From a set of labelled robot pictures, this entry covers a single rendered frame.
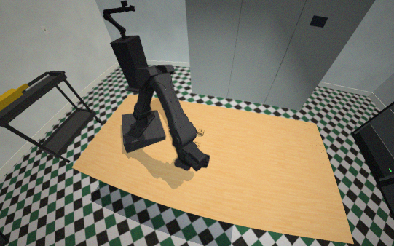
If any beige digit cube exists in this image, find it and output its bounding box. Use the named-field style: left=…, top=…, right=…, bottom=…
left=198, top=128, right=205, bottom=136

